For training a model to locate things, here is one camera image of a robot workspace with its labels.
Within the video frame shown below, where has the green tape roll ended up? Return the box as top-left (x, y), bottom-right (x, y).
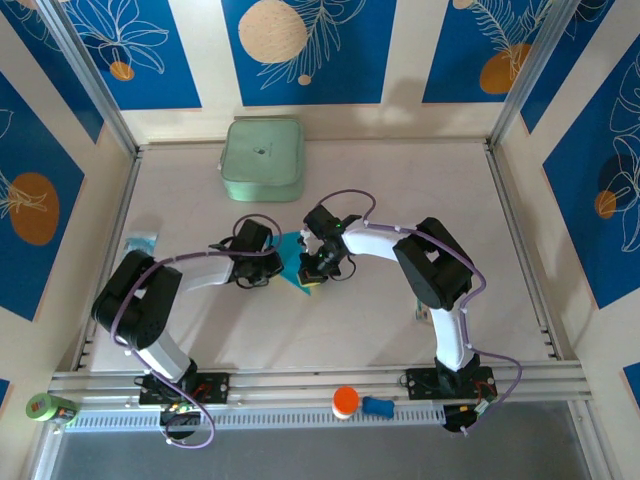
top-left (25, 392), bottom-right (81, 428)

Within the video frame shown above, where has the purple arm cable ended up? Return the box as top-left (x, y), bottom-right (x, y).
top-left (314, 188), bottom-right (524, 435)
top-left (110, 214), bottom-right (284, 447)

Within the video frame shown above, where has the aluminium side rail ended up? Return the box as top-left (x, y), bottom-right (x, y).
top-left (73, 144), bottom-right (144, 372)
top-left (483, 139), bottom-right (561, 361)

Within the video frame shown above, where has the pale green zip case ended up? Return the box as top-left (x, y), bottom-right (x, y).
top-left (216, 118), bottom-right (306, 204)

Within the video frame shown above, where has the white jar orange lid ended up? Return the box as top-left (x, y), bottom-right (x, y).
top-left (332, 385), bottom-right (360, 421)

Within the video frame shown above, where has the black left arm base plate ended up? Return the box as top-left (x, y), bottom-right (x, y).
top-left (138, 372), bottom-right (231, 406)

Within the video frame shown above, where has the long aluminium table rail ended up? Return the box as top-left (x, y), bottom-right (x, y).
top-left (48, 363), bottom-right (591, 401)

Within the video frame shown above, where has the blue bone-shaped object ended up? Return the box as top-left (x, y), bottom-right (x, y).
top-left (361, 396), bottom-right (396, 418)

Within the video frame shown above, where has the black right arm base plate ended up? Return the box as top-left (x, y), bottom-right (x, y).
top-left (404, 367), bottom-right (496, 401)

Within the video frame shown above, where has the clear plastic packet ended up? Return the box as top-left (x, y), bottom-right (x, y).
top-left (124, 230), bottom-right (160, 254)

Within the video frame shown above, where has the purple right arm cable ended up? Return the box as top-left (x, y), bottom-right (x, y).
top-left (314, 188), bottom-right (524, 435)

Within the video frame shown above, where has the white slotted cable duct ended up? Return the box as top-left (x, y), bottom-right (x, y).
top-left (64, 405), bottom-right (447, 430)

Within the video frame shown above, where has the turquoise square paper sheet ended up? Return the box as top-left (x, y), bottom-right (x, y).
top-left (269, 232), bottom-right (326, 297)

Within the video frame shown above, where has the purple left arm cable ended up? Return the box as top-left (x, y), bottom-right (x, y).
top-left (110, 214), bottom-right (284, 447)

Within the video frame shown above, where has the aluminium frame post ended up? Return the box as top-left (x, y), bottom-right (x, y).
top-left (37, 0), bottom-right (140, 156)
top-left (492, 0), bottom-right (585, 149)

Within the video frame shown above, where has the black wired connector box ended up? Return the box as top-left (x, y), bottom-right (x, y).
top-left (442, 403), bottom-right (477, 434)
top-left (158, 399), bottom-right (205, 442)

